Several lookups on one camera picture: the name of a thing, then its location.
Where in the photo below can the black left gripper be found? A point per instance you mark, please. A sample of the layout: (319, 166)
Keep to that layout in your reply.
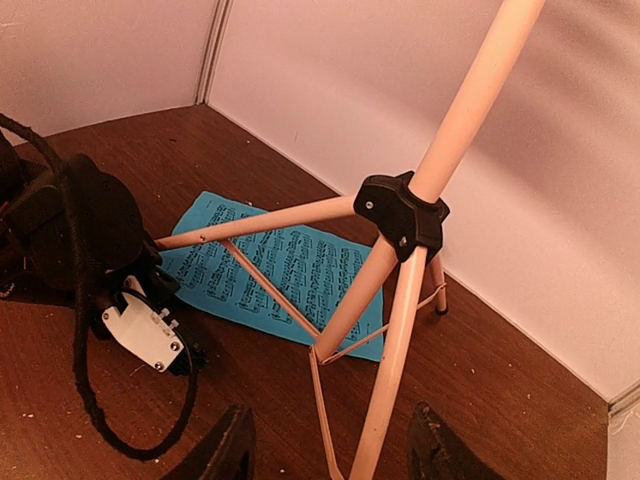
(147, 276)

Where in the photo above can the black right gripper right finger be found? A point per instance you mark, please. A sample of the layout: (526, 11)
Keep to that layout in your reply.
(435, 451)

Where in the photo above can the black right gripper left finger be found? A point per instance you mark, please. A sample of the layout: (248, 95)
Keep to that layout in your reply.
(227, 451)

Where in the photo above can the blue sheet music paper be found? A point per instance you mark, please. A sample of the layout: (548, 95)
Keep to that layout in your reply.
(312, 268)

